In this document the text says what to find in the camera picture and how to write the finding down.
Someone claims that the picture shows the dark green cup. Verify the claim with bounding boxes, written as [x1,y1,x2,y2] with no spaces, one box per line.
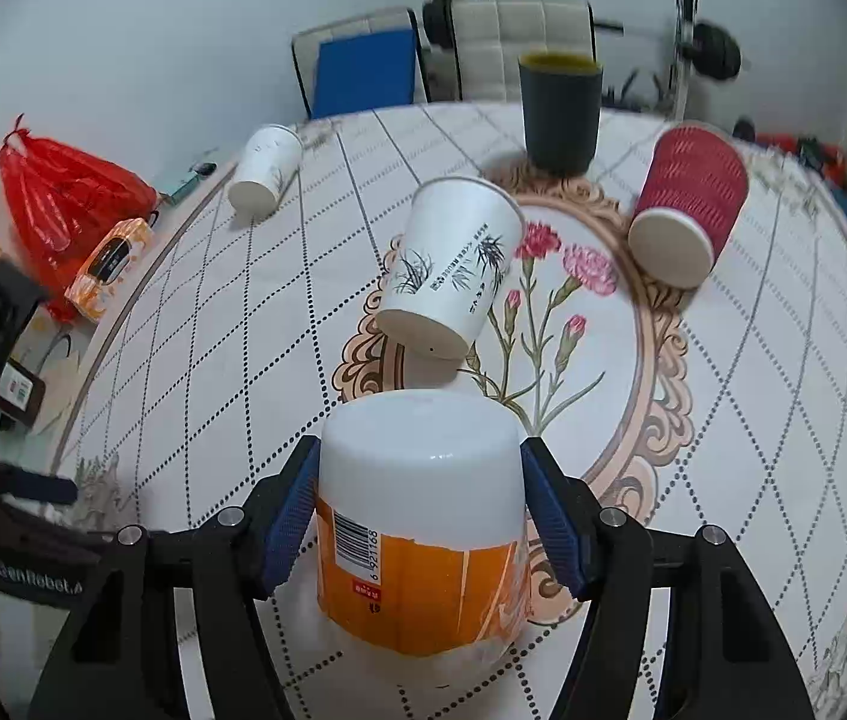
[519,52,602,177]

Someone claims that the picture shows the floral checked tablecloth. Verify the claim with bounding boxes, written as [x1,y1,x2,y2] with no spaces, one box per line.
[52,104,847,718]

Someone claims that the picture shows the white quilted chair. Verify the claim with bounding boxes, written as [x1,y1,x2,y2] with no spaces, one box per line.
[451,0,595,103]

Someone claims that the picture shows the orange cup white base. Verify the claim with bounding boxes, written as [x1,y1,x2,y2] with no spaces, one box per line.
[316,390,529,660]

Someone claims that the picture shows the small white paper cup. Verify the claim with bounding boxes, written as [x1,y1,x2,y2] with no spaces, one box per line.
[226,124,303,220]

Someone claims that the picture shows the brown sauce bottle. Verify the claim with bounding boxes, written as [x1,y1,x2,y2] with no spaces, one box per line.
[0,358,46,427]

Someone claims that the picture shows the orange tissue pack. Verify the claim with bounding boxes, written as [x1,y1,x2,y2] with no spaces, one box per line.
[65,218,153,323]

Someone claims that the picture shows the white paper cup bamboo print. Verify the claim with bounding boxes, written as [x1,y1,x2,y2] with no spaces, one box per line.
[376,176,526,361]

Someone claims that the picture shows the teal phone on table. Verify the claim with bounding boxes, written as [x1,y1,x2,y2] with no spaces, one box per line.
[153,161,217,206]

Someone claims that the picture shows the red ribbed paper cup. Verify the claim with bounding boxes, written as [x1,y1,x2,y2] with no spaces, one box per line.
[628,122,749,289]

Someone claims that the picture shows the barbell on rack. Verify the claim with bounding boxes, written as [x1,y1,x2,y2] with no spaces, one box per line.
[423,0,743,119]

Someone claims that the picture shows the red plastic bag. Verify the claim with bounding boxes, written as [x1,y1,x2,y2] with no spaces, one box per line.
[0,121,158,323]

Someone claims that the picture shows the chair with blue cushion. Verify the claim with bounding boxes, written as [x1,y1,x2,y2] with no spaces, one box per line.
[291,7,430,119]

